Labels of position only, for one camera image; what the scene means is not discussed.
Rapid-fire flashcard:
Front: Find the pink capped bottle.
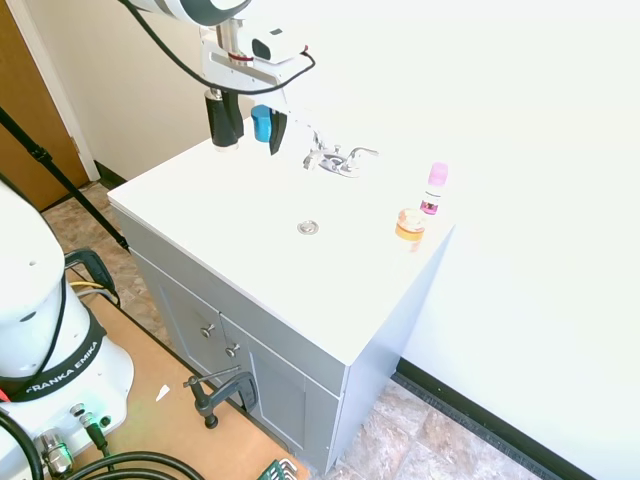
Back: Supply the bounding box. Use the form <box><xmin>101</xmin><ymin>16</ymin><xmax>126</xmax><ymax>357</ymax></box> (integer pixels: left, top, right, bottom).
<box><xmin>419</xmin><ymin>161</ymin><xmax>450</xmax><ymax>218</ymax></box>

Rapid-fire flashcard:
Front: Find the wooden base board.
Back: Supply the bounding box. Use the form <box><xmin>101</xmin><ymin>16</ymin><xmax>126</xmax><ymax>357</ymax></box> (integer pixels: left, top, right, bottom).
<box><xmin>0</xmin><ymin>267</ymin><xmax>312</xmax><ymax>480</ymax></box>

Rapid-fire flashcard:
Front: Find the chrome faucet lever handle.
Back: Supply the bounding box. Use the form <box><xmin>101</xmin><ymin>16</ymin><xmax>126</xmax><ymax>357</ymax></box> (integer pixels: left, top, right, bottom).
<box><xmin>292</xmin><ymin>108</ymin><xmax>329</xmax><ymax>151</ymax></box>
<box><xmin>343</xmin><ymin>146</ymin><xmax>381</xmax><ymax>169</ymax></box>

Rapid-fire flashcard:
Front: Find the black metal C-clamp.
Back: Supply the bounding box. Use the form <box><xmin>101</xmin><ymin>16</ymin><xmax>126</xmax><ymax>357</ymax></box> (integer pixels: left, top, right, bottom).
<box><xmin>182</xmin><ymin>365</ymin><xmax>259</xmax><ymax>430</ymax></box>

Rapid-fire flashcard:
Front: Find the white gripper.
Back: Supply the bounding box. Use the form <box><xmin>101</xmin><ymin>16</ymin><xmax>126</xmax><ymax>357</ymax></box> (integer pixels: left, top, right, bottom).
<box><xmin>200</xmin><ymin>25</ymin><xmax>308</xmax><ymax>157</ymax></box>

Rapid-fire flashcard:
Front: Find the grey vanity cabinet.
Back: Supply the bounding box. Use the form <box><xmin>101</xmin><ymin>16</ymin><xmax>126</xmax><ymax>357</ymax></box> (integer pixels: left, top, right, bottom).
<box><xmin>110</xmin><ymin>204</ymin><xmax>457</xmax><ymax>476</ymax></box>

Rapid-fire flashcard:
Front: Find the black tripod leg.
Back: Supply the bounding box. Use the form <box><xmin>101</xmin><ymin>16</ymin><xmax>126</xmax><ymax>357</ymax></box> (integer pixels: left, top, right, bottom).
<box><xmin>0</xmin><ymin>105</ymin><xmax>132</xmax><ymax>252</ymax></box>

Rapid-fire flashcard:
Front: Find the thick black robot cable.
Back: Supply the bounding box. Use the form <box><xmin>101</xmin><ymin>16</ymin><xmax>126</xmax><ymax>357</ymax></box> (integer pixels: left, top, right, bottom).
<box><xmin>0</xmin><ymin>408</ymin><xmax>207</xmax><ymax>480</ymax></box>

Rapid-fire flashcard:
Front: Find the green hex key set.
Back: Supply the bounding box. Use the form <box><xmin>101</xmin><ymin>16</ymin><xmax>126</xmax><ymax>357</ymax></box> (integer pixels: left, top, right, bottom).
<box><xmin>258</xmin><ymin>456</ymin><xmax>297</xmax><ymax>480</ymax></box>

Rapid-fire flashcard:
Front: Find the orange clear-lidded jar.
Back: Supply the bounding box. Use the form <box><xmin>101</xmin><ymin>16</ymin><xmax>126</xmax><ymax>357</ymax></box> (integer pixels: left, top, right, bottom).
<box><xmin>394</xmin><ymin>208</ymin><xmax>428</xmax><ymax>254</ymax></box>

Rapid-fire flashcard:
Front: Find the blue plastic cup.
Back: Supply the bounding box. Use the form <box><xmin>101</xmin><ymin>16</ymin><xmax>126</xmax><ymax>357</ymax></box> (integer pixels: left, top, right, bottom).
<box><xmin>250</xmin><ymin>104</ymin><xmax>274</xmax><ymax>143</ymax></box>

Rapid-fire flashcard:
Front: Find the white sink countertop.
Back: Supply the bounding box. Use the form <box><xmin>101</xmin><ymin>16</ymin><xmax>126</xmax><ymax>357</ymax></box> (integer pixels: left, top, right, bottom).
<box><xmin>106</xmin><ymin>110</ymin><xmax>457</xmax><ymax>367</ymax></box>

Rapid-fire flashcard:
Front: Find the chrome sink faucet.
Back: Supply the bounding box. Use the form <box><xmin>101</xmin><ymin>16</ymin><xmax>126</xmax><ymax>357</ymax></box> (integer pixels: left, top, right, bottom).
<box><xmin>301</xmin><ymin>143</ymin><xmax>362</xmax><ymax>180</ymax></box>

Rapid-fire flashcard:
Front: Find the brown wooden door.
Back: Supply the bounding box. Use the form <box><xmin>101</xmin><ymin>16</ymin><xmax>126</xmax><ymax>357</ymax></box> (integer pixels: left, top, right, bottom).
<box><xmin>0</xmin><ymin>0</ymin><xmax>92</xmax><ymax>213</ymax></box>

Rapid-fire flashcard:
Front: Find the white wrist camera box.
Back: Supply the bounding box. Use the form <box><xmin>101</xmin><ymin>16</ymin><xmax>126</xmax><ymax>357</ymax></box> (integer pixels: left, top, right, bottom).
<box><xmin>249</xmin><ymin>26</ymin><xmax>303</xmax><ymax>65</ymax></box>

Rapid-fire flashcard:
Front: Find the black wall baseboard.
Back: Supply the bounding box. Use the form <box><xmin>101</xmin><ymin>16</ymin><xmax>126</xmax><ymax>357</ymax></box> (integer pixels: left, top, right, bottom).
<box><xmin>389</xmin><ymin>356</ymin><xmax>604</xmax><ymax>480</ymax></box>
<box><xmin>93</xmin><ymin>161</ymin><xmax>129</xmax><ymax>190</ymax></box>

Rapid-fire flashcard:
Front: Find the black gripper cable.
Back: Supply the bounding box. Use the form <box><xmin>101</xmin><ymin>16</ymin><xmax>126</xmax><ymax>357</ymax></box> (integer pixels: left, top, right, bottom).
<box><xmin>118</xmin><ymin>0</ymin><xmax>317</xmax><ymax>97</ymax></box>

